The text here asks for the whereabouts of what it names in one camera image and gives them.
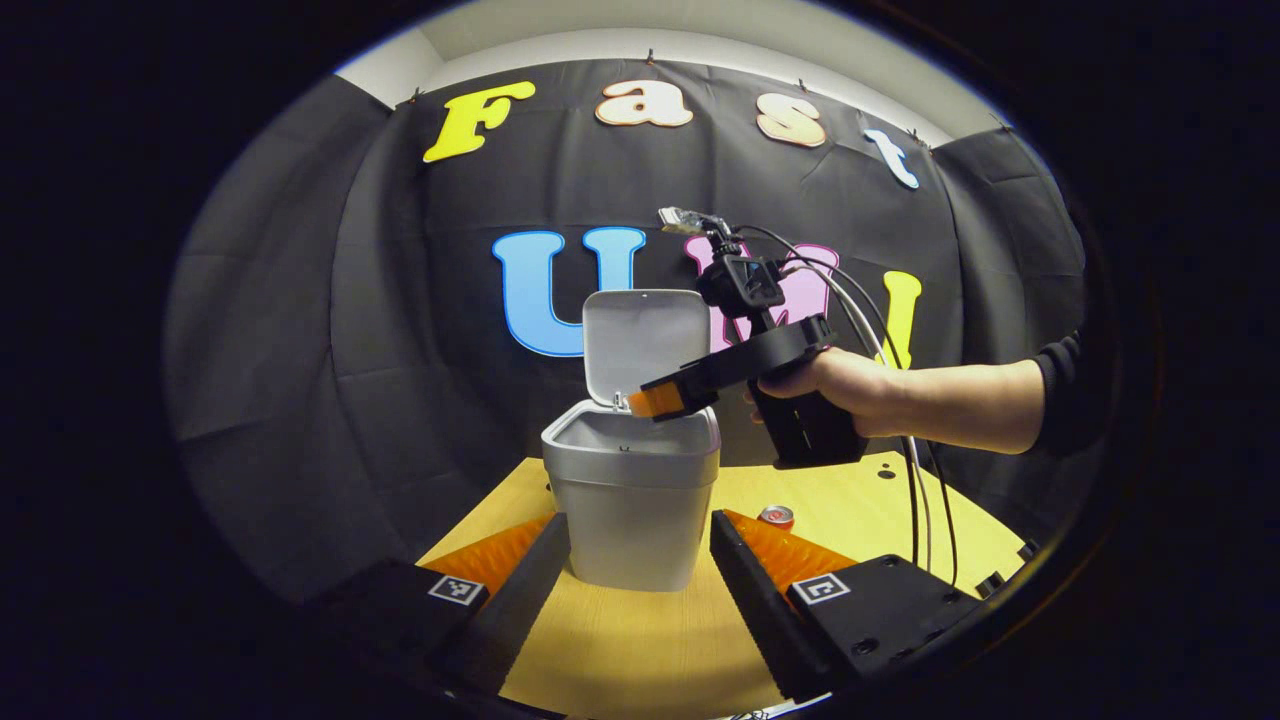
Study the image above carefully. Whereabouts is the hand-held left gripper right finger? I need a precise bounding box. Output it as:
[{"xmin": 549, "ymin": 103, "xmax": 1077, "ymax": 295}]
[{"xmin": 710, "ymin": 509, "xmax": 987, "ymax": 702}]

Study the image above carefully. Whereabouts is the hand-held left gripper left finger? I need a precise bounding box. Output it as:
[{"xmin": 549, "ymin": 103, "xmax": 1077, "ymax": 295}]
[{"xmin": 310, "ymin": 513, "xmax": 573, "ymax": 701}]

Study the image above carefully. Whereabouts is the white desktop garbage bin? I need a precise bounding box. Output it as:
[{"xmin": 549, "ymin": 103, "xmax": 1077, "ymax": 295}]
[{"xmin": 541, "ymin": 289, "xmax": 722, "ymax": 593}]

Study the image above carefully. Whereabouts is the wooden desktop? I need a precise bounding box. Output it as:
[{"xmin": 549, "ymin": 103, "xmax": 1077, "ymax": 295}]
[{"xmin": 415, "ymin": 450, "xmax": 1031, "ymax": 720}]

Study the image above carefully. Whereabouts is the black backdrop cloth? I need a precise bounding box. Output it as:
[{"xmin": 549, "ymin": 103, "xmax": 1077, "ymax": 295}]
[{"xmin": 165, "ymin": 55, "xmax": 1101, "ymax": 601}]

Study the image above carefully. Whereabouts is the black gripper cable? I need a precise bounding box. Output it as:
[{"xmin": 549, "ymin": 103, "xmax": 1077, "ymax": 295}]
[{"xmin": 735, "ymin": 224, "xmax": 961, "ymax": 588}]

